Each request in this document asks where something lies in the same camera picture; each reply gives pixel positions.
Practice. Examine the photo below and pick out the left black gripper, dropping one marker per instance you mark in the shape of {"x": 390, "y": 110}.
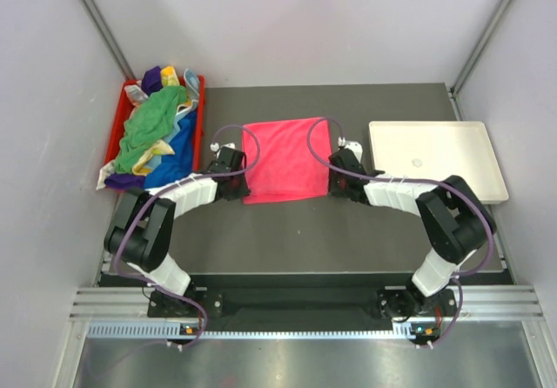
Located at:
{"x": 241, "y": 192}

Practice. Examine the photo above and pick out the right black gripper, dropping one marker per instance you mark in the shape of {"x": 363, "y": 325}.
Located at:
{"x": 333, "y": 188}

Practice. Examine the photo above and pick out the pink towel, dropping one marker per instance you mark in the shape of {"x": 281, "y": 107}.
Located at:
{"x": 286, "y": 169}

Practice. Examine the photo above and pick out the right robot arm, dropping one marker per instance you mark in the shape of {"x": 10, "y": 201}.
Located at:
{"x": 457, "y": 224}

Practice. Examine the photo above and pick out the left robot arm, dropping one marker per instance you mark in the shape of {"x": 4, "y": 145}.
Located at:
{"x": 140, "y": 232}

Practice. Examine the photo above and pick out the blue towel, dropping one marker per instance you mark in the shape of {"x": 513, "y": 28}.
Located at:
{"x": 170, "y": 168}

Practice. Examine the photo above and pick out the green towel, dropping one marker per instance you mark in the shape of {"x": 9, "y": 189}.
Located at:
{"x": 152, "y": 120}

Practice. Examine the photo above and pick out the white plastic tray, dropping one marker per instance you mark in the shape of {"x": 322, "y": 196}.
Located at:
{"x": 437, "y": 150}

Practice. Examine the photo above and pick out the yellow patterned towel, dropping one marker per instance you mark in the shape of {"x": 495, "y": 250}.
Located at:
{"x": 169, "y": 76}

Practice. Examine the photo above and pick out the purple towel back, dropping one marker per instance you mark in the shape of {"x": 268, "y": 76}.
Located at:
{"x": 151, "y": 81}

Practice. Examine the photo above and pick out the purple towel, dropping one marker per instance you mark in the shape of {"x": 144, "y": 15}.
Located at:
{"x": 124, "y": 181}
{"x": 151, "y": 81}

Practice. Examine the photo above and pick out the purple towel front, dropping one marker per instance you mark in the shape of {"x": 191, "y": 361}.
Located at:
{"x": 124, "y": 181}

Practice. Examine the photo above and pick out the white patterned towel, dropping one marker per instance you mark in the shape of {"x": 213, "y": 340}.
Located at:
{"x": 135, "y": 94}

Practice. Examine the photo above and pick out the red plastic bin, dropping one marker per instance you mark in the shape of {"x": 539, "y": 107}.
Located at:
{"x": 124, "y": 110}

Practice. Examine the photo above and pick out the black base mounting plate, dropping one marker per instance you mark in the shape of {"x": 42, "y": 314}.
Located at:
{"x": 302, "y": 302}

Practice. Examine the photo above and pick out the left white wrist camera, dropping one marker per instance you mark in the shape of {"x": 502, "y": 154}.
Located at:
{"x": 216, "y": 147}

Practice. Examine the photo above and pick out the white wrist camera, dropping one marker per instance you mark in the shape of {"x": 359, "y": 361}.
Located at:
{"x": 216, "y": 147}
{"x": 354, "y": 146}

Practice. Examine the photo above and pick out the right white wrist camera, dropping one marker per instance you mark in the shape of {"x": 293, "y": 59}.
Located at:
{"x": 354, "y": 146}

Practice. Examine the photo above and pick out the aluminium frame rail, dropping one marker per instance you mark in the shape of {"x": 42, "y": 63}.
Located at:
{"x": 122, "y": 313}

